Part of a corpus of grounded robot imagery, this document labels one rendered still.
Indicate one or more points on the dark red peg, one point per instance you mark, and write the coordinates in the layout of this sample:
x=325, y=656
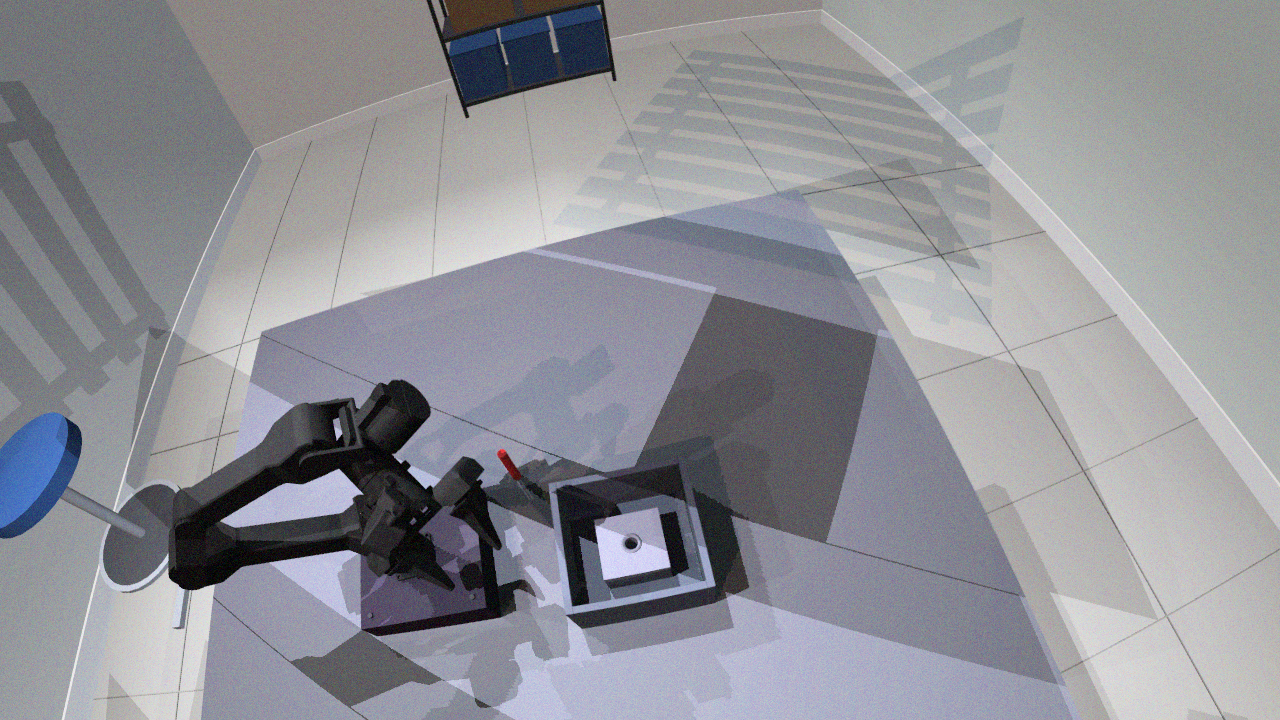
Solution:
x=508, y=464

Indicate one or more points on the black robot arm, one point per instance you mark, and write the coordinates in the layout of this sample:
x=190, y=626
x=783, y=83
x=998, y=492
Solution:
x=300, y=447

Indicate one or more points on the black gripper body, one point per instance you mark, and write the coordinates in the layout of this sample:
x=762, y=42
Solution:
x=450, y=490

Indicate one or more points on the white square plate with hole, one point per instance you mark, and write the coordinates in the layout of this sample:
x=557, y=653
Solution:
x=621, y=564

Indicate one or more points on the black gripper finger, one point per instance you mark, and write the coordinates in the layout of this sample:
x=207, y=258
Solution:
x=418, y=562
x=473, y=511

